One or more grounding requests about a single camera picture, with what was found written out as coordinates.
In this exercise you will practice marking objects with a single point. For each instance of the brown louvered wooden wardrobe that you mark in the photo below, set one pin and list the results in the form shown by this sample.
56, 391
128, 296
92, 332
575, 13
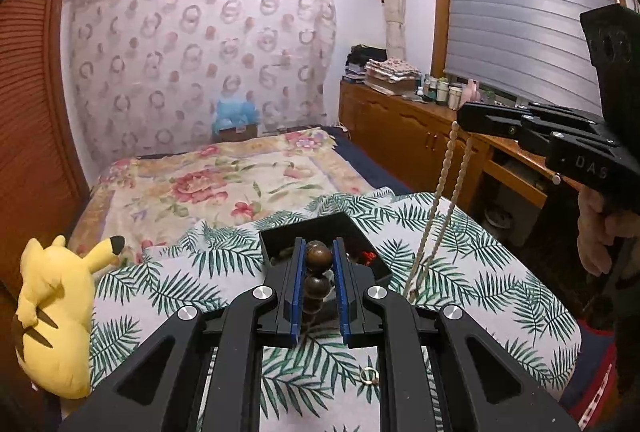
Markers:
30, 86

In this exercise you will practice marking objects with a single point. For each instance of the stack of dark folded clothes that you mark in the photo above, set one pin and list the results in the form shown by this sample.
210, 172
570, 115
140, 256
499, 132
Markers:
362, 56

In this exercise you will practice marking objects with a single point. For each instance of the wooden window frame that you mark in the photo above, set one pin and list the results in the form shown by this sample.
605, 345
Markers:
439, 1

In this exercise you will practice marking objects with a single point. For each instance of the blue plush toy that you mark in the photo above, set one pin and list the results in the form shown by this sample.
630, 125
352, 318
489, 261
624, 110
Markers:
232, 111

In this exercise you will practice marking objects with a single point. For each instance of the grey window blind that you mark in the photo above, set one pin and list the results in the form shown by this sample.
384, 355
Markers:
525, 1

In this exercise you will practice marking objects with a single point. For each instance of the floral folded cloth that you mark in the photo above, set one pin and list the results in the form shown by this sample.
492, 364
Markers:
395, 69

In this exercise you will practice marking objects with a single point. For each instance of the black square box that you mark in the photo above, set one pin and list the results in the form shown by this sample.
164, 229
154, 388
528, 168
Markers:
280, 244

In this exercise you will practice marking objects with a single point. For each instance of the flat cardboard box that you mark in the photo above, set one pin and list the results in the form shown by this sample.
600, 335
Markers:
395, 87

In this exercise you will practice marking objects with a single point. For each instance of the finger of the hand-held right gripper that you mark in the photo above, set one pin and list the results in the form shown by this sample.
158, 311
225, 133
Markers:
500, 124
565, 119

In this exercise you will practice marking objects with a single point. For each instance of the person's right hand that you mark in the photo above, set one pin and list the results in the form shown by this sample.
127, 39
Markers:
592, 222

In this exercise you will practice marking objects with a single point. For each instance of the row of toiletry bottles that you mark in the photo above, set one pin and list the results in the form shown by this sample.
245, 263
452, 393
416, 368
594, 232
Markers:
445, 91

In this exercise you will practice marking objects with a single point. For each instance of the green leaf print cloth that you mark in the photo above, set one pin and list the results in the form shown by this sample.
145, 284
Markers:
475, 262

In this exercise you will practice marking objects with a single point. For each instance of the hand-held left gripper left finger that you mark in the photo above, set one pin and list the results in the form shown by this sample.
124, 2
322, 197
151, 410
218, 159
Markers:
298, 292

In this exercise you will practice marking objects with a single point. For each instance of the navy bed sheet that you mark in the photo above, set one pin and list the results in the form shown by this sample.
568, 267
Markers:
360, 151

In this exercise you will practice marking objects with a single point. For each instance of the floral bed blanket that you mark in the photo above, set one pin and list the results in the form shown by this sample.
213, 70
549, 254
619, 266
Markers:
200, 182

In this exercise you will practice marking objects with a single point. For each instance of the circle patterned sheer curtain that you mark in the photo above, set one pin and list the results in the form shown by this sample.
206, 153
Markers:
175, 51

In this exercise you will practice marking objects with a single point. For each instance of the yellow plush toy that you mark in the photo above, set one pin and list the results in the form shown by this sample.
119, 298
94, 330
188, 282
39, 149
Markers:
55, 312

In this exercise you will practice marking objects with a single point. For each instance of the small brown box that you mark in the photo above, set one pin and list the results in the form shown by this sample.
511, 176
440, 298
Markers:
240, 132

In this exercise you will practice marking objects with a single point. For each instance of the long wooden sideboard cabinet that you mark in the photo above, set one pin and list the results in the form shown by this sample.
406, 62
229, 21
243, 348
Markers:
400, 126

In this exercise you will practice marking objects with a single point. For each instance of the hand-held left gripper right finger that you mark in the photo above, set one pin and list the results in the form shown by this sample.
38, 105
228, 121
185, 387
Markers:
339, 292

